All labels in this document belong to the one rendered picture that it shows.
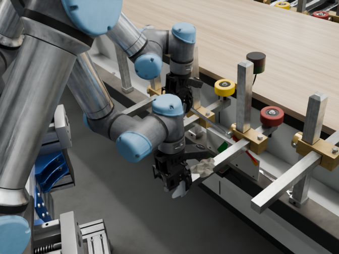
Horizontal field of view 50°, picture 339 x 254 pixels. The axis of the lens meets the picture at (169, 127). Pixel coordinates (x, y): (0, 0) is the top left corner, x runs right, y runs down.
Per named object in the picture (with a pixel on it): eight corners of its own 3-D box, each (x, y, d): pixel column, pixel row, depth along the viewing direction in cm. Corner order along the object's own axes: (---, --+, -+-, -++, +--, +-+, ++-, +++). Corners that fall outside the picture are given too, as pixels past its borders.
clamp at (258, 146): (257, 155, 123) (258, 144, 120) (228, 137, 132) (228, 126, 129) (268, 147, 126) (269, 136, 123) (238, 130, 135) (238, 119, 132)
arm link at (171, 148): (172, 122, 101) (191, 135, 96) (173, 134, 104) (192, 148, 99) (150, 134, 98) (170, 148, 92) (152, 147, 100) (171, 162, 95)
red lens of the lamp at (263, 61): (257, 69, 111) (257, 62, 110) (241, 62, 115) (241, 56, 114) (269, 61, 114) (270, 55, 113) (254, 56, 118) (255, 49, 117)
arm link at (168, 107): (142, 104, 90) (164, 87, 95) (148, 138, 96) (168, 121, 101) (166, 114, 85) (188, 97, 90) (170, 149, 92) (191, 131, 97)
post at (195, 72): (196, 150, 156) (190, 47, 127) (190, 146, 158) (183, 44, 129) (202, 146, 158) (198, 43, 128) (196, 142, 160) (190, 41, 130)
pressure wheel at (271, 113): (271, 146, 130) (274, 121, 123) (253, 136, 135) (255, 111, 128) (285, 136, 133) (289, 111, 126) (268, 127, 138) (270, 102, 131)
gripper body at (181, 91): (160, 101, 127) (161, 70, 119) (177, 92, 132) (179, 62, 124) (176, 111, 123) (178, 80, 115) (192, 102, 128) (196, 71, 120)
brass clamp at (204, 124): (205, 130, 141) (204, 119, 138) (181, 115, 150) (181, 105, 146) (216, 123, 144) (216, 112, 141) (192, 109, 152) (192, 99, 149)
